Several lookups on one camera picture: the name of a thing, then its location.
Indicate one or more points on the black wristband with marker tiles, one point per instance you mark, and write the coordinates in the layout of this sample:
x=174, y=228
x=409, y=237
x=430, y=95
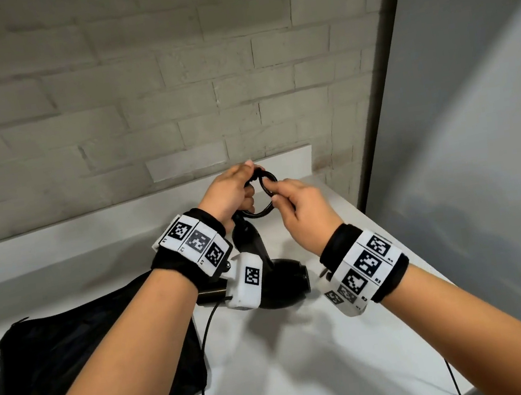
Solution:
x=366, y=262
x=194, y=243

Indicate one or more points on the person's left hand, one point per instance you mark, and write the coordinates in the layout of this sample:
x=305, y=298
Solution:
x=228, y=194

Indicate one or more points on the person's right hand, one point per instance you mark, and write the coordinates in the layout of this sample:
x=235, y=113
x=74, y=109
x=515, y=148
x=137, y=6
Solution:
x=306, y=215

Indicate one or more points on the person's left forearm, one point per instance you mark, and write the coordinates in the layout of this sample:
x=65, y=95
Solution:
x=115, y=365

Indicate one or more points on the black hair dryer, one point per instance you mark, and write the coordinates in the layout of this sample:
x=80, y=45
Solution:
x=286, y=280

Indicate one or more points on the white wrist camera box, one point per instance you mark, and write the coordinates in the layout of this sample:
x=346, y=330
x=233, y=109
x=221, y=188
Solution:
x=347, y=296
x=246, y=284

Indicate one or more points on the person's right forearm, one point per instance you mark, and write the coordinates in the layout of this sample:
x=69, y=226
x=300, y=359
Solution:
x=478, y=333

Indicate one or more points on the dark corner post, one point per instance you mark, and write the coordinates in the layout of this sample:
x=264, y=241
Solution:
x=382, y=66

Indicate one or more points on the black fabric pouch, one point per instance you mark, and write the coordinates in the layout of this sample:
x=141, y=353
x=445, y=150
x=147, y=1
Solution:
x=48, y=370

